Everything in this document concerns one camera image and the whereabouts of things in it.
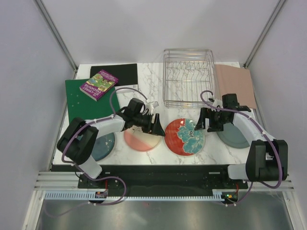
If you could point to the red plate with teal flower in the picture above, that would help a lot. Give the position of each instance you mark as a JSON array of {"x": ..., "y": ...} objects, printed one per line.
[{"x": 182, "y": 139}]

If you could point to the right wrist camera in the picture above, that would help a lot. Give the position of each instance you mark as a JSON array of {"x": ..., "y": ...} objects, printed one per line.
[{"x": 216, "y": 104}]

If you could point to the green mat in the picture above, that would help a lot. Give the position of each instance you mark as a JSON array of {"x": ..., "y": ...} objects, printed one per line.
[{"x": 81, "y": 105}]

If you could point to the dark blue speckled plate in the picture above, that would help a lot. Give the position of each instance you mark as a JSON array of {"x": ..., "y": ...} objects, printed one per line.
[{"x": 103, "y": 146}]

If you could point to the white slotted cable duct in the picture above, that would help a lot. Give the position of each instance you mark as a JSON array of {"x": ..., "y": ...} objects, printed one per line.
[{"x": 101, "y": 196}]

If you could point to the metal wire dish rack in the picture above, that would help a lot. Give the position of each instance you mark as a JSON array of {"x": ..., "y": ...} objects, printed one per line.
[{"x": 188, "y": 72}]

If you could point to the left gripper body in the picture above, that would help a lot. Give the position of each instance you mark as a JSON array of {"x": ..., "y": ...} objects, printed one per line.
[{"x": 144, "y": 121}]

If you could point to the black mat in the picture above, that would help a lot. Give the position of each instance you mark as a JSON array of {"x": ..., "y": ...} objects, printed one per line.
[{"x": 126, "y": 74}]

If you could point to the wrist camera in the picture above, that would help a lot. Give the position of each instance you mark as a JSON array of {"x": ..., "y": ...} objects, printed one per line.
[
  {"x": 216, "y": 104},
  {"x": 149, "y": 107}
]

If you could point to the pink and cream plate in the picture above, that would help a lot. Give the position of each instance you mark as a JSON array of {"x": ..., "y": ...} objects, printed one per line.
[{"x": 136, "y": 139}]

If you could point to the pink mat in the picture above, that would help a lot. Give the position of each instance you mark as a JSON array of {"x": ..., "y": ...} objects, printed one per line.
[{"x": 236, "y": 80}]

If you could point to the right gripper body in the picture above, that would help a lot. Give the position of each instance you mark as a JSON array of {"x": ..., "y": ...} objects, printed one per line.
[{"x": 216, "y": 120}]

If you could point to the grey-green rimmed plate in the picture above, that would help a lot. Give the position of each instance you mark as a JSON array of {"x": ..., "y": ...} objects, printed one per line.
[{"x": 232, "y": 137}]

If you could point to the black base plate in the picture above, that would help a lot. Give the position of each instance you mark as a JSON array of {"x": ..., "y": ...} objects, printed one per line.
[{"x": 110, "y": 172}]

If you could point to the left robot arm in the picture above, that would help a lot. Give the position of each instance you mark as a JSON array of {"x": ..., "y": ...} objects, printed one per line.
[{"x": 79, "y": 138}]

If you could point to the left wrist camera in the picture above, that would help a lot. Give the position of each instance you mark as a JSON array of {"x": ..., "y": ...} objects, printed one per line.
[{"x": 149, "y": 107}]

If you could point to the aluminium rail frame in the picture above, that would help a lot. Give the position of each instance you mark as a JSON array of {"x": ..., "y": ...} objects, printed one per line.
[{"x": 136, "y": 182}]

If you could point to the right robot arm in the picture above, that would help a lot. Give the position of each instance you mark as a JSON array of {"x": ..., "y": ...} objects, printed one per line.
[{"x": 267, "y": 159}]

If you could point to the purple children's book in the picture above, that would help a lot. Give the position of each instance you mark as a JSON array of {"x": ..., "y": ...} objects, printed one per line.
[{"x": 99, "y": 85}]

